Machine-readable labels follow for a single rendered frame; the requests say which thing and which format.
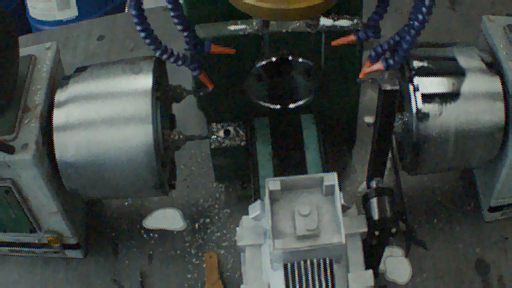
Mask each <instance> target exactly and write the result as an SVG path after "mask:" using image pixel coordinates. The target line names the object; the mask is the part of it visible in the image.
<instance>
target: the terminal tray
mask: <svg viewBox="0 0 512 288"><path fill-rule="evenodd" d="M328 177H331V179H332V181H331V182H328V181H327V178H328ZM273 182H276V183H277V187H272V185H271V184H272V183H273ZM265 183H266V196H265V197H264V202H265V215H266V226H267V236H268V247H269V255H270V267H271V269H273V272H275V271H277V270H280V269H281V267H282V264H283V267H284V268H286V267H288V263H290V266H295V262H297V265H301V262H302V261H303V262H304V264H307V260H309V264H310V263H313V262H314V259H316V263H320V259H321V258H322V261H323V262H326V259H328V262H329V263H332V260H333V258H334V259H335V263H338V264H341V261H342V260H343V256H344V250H345V246H346V242H345V236H344V234H345V231H344V225H343V220H342V218H343V215H342V209H341V203H340V192H339V187H338V181H337V175H336V172H331V173H319V174H311V175H306V176H294V177H282V178H268V179H265ZM335 235H338V236H339V237H340V238H339V239H338V240H334V239H333V237H334V236H335ZM278 241H283V242H284V245H283V246H281V247H280V246H278ZM335 263H334V264H335Z"/></svg>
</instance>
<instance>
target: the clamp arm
mask: <svg viewBox="0 0 512 288"><path fill-rule="evenodd" d="M378 88H379V91H378V97H377V102H376V104H377V108H376V114H375V121H374V126H373V128H374V132H373V138H372V144H371V151H370V157H369V163H368V169H367V174H366V186H367V189H371V187H372V186H373V185H372V181H373V183H374V184H378V183H377V180H379V184H381V185H382V186H383V183H384V178H385V173H386V167H387V161H388V157H389V152H390V147H391V142H392V137H393V129H394V124H395V119H396V110H397V106H398V101H399V99H398V97H399V92H400V85H399V82H398V80H397V79H381V80H379V85H378ZM374 180H375V181H374Z"/></svg>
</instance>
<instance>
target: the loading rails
mask: <svg viewBox="0 0 512 288"><path fill-rule="evenodd" d="M247 123H248V138H249V139H246V143H249V152H250V167H251V178H247V179H236V181H234V182H235V183H236V198H237V200H249V199H253V203H255V202H257V201H258V200H261V201H263V202H264V197H265V196H266V183H265V179H268V178H282V177H294V176H306V175H311V174H319V173H331V172H336V175H337V181H338V187H339V191H341V189H342V184H341V178H340V172H339V171H331V166H330V160H329V154H328V148H327V142H326V137H327V133H325V129H324V123H323V117H322V111H321V110H316V115H315V114H311V113H307V114H300V158H301V166H302V171H299V172H286V173H274V171H273V160H272V150H271V140H270V129H269V118H268V116H267V117H254V118H253V119H252V114H247ZM253 124H254V132H253ZM254 139H255V145H254ZM255 153H256V158H255ZM256 166H257V171H256ZM257 179H258V184H257ZM258 192H259V197H258Z"/></svg>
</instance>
